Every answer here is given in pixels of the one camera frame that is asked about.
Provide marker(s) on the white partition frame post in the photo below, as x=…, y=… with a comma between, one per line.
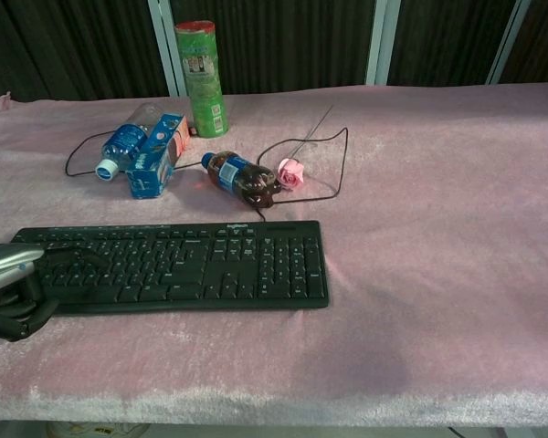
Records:
x=507, y=41
x=166, y=45
x=376, y=41

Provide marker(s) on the pink artificial rose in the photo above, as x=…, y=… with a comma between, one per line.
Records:
x=292, y=173

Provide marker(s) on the pink plush tablecloth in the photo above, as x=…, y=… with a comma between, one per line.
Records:
x=393, y=274

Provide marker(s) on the dark cola bottle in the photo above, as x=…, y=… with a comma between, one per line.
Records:
x=242, y=175

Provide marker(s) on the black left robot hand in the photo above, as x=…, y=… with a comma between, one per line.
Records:
x=13, y=274

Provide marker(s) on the clear blue-label water bottle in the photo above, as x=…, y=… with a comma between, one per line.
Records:
x=123, y=141

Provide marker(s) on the dark computer mouse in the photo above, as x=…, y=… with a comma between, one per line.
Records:
x=262, y=199

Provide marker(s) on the green cylindrical snack can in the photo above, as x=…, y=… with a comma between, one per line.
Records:
x=203, y=82

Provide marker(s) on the blue cardboard snack box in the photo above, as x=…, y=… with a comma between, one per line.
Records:
x=157, y=157

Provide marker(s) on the dark ribbed curtain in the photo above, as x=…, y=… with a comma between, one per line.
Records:
x=278, y=41

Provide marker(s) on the black computer keyboard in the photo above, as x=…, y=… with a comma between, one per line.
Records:
x=201, y=267

